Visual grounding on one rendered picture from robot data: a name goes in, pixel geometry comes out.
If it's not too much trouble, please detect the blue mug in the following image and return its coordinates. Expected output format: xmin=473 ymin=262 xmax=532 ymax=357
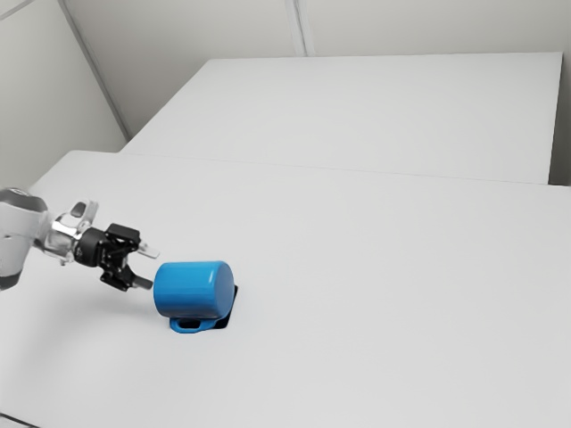
xmin=153 ymin=260 xmax=236 ymax=335

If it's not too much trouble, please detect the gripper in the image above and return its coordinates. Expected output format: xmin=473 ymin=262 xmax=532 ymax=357
xmin=74 ymin=222 xmax=161 ymax=292

